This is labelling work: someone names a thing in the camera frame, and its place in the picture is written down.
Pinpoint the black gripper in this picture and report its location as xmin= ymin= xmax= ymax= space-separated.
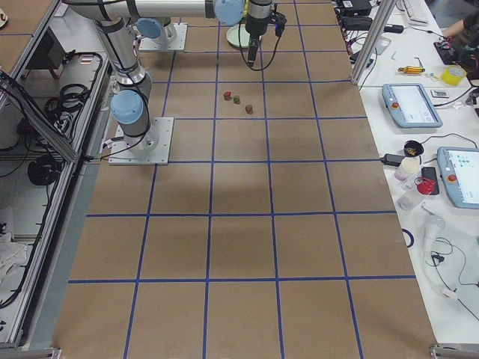
xmin=245 ymin=0 xmax=286 ymax=67

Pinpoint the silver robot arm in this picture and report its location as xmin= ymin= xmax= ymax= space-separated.
xmin=135 ymin=17 xmax=177 ymax=43
xmin=65 ymin=0 xmax=287 ymax=101

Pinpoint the pale green plate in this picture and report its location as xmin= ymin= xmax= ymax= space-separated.
xmin=226 ymin=24 xmax=250 ymax=49

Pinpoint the gold cylinder tool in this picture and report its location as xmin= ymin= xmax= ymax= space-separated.
xmin=397 ymin=66 xmax=425 ymax=75

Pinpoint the far teach pendant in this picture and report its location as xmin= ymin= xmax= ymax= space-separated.
xmin=382 ymin=83 xmax=443 ymax=128

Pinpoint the teach pendant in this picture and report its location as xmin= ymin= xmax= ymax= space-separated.
xmin=382 ymin=83 xmax=443 ymax=128
xmin=436 ymin=147 xmax=478 ymax=209

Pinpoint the black power adapter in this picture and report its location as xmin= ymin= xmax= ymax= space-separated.
xmin=379 ymin=153 xmax=405 ymax=168

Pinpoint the black bowl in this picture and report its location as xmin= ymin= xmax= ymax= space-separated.
xmin=403 ymin=140 xmax=424 ymax=158

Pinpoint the yellow tape roll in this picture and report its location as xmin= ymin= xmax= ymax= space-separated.
xmin=440 ymin=65 xmax=467 ymax=86

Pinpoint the white paper cup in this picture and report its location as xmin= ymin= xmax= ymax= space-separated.
xmin=394 ymin=157 xmax=421 ymax=182

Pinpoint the black smartphone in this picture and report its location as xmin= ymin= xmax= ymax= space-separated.
xmin=421 ymin=167 xmax=439 ymax=195

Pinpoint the red round object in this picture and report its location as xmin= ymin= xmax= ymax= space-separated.
xmin=415 ymin=177 xmax=433 ymax=195

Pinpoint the near teach pendant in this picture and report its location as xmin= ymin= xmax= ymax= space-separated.
xmin=436 ymin=147 xmax=478 ymax=209

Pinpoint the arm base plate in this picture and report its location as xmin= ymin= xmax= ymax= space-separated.
xmin=107 ymin=117 xmax=174 ymax=165
xmin=139 ymin=22 xmax=188 ymax=52

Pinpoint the aluminium frame post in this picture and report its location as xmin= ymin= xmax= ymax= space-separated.
xmin=350 ymin=0 xmax=397 ymax=85

